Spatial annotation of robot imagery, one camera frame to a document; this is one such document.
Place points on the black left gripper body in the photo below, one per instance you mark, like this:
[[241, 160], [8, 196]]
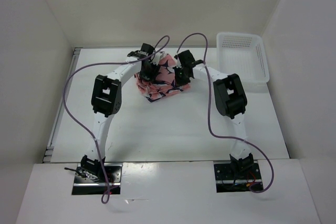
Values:
[[149, 73]]

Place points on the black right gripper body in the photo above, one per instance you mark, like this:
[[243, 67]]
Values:
[[180, 77]]

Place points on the pink shark print shorts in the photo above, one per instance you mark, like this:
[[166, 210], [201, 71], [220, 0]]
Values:
[[164, 84]]

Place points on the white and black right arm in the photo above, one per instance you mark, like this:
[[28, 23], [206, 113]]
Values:
[[230, 101]]

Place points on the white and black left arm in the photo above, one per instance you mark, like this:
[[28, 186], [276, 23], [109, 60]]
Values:
[[106, 101]]

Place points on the white plastic basket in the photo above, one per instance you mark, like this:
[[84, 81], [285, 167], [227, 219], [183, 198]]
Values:
[[243, 54]]

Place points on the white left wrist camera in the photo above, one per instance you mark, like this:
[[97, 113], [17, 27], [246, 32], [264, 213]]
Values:
[[157, 57]]

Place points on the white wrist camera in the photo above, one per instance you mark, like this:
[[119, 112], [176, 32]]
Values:
[[176, 59], [157, 57]]

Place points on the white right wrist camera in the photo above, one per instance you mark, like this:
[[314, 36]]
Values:
[[176, 59]]

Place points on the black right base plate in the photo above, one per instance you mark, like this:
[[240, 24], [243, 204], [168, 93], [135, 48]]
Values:
[[227, 182]]

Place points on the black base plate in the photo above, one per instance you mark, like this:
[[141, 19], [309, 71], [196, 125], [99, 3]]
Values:
[[85, 184], [227, 182]]

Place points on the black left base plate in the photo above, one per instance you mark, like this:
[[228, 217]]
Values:
[[85, 184]]

